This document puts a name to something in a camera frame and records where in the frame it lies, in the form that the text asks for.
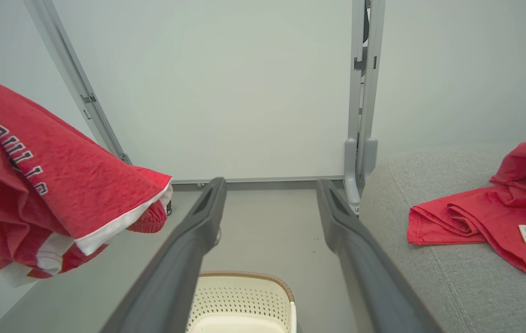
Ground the grey metal partition post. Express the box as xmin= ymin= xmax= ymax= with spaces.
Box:
xmin=23 ymin=0 xmax=132 ymax=166
xmin=348 ymin=0 xmax=386 ymax=142

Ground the grey fabric sofa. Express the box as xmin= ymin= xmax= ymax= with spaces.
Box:
xmin=359 ymin=147 xmax=526 ymax=333

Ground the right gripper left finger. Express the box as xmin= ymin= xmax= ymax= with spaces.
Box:
xmin=100 ymin=177 xmax=228 ymax=333

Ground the grey metal partition leg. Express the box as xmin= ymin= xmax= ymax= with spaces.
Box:
xmin=361 ymin=136 xmax=378 ymax=186
xmin=343 ymin=137 xmax=362 ymax=214

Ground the plain red garment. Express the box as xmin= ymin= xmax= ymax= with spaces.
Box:
xmin=406 ymin=141 xmax=526 ymax=275

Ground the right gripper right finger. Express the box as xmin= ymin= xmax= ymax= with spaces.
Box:
xmin=316 ymin=179 xmax=445 ymax=333

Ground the red lettered sports garment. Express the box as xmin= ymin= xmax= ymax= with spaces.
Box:
xmin=0 ymin=69 xmax=173 ymax=288

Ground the cream perforated laundry basket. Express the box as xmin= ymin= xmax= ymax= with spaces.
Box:
xmin=186 ymin=270 xmax=297 ymax=333

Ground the grey partition base rail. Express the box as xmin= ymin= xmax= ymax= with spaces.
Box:
xmin=170 ymin=175 xmax=347 ymax=186

